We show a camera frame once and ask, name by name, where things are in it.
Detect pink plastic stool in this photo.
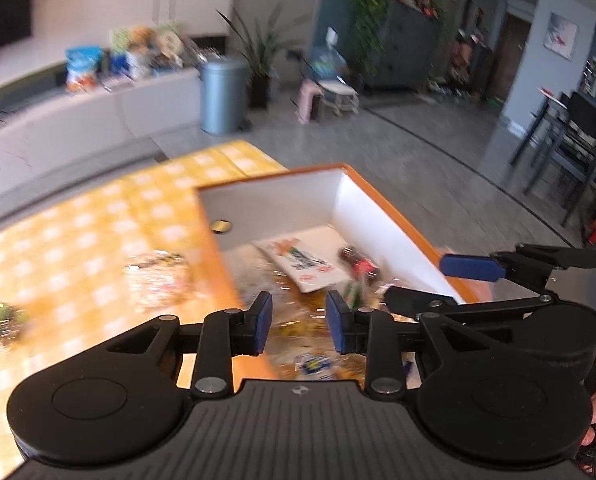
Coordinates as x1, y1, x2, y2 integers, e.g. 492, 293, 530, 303
297, 80, 329, 126

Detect long-leaf potted plant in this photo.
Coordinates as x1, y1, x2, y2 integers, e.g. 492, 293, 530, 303
216, 4, 310, 111

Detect dark blue cabinet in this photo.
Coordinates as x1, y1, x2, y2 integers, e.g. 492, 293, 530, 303
363, 0, 445, 92

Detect clear mixed chips bag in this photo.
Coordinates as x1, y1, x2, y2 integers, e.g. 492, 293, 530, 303
122, 250, 192, 312

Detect blue water jug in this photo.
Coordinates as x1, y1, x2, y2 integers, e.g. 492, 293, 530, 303
309, 28, 349, 82

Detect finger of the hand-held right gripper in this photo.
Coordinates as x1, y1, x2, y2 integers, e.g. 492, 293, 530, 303
384, 286, 561, 325
439, 243, 596, 287

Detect green drink bottle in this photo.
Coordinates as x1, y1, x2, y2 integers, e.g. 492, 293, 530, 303
343, 282, 375, 312

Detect framed wall picture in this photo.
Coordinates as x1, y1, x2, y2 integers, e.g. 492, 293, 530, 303
543, 11, 580, 62

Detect grey-blue trash can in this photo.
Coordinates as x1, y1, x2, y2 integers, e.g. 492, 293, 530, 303
199, 57, 252, 136

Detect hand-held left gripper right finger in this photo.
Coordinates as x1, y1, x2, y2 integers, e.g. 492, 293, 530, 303
325, 290, 474, 402

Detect blue snack bag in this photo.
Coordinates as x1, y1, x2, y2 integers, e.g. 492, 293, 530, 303
65, 46, 104, 94

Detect red-capped cola bottle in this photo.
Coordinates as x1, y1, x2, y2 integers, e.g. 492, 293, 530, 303
339, 245, 385, 287

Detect brown teddy bear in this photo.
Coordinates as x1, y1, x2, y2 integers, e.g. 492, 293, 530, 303
128, 26, 154, 78

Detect yellow checkered tablecloth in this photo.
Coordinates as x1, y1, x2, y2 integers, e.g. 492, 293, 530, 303
0, 140, 290, 480

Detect green nut snack packet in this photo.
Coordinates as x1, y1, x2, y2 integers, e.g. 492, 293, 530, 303
0, 302, 30, 347

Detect dark dining table and chairs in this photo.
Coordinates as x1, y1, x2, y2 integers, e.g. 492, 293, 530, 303
510, 91, 596, 227

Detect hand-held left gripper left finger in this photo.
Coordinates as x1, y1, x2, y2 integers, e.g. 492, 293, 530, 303
105, 291, 274, 402

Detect white marble counter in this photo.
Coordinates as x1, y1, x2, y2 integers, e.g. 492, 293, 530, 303
0, 57, 203, 207

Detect green gift box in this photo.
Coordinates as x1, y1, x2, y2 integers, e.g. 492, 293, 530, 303
109, 22, 179, 80

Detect white step stool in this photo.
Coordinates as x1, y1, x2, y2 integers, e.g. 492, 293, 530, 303
320, 80, 362, 117

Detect clear cracker snack packet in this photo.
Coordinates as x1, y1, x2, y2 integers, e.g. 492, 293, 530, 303
238, 280, 415, 392

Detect orange storage box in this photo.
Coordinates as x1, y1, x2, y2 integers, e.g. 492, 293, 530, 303
178, 162, 480, 396

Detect white printed snack packet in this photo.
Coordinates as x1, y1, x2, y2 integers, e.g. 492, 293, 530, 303
250, 227, 349, 295

